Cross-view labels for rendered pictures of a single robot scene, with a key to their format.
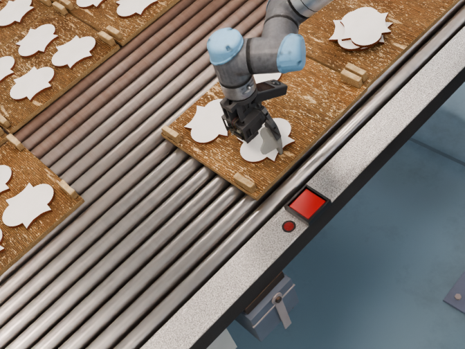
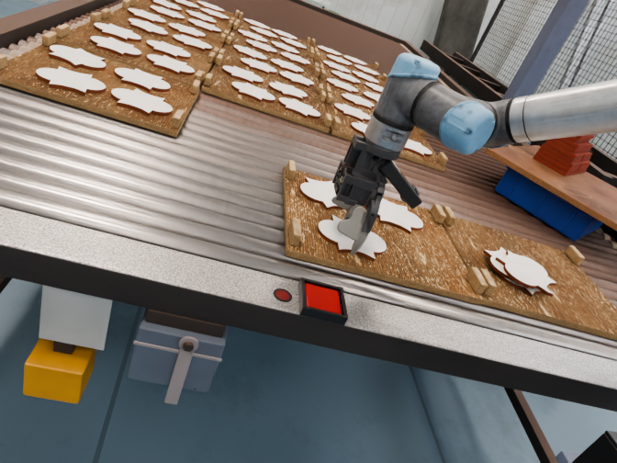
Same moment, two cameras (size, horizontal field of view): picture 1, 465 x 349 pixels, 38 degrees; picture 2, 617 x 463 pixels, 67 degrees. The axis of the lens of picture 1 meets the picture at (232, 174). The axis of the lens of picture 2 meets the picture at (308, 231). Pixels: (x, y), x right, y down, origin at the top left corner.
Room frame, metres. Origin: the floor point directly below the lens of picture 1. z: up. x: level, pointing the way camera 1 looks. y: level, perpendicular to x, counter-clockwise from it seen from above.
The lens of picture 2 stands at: (0.26, -0.20, 1.38)
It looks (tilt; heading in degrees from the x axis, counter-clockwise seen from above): 30 degrees down; 13
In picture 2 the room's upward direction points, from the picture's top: 23 degrees clockwise
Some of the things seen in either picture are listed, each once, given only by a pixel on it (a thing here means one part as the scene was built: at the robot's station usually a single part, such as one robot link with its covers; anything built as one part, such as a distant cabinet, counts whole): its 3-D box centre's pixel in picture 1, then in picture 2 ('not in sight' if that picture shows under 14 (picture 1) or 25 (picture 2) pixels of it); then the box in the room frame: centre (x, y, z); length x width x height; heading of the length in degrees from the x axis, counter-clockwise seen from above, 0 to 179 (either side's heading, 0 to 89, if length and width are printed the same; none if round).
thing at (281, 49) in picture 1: (277, 48); (457, 119); (1.04, -0.18, 1.24); 0.11 x 0.11 x 0.08; 64
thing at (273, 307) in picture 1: (263, 300); (179, 344); (0.78, 0.04, 0.77); 0.14 x 0.11 x 0.18; 117
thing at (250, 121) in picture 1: (244, 110); (365, 172); (1.07, -0.08, 1.08); 0.09 x 0.08 x 0.12; 118
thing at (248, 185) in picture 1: (244, 183); (295, 231); (0.98, -0.02, 0.95); 0.06 x 0.02 x 0.03; 28
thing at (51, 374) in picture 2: not in sight; (64, 334); (0.69, 0.20, 0.74); 0.09 x 0.08 x 0.24; 117
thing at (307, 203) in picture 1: (307, 205); (321, 301); (0.87, -0.13, 0.92); 0.06 x 0.06 x 0.01; 27
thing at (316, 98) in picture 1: (262, 112); (373, 229); (1.19, -0.13, 0.93); 0.41 x 0.35 x 0.02; 118
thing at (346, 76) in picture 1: (351, 78); (476, 280); (1.16, -0.36, 0.95); 0.06 x 0.02 x 0.03; 28
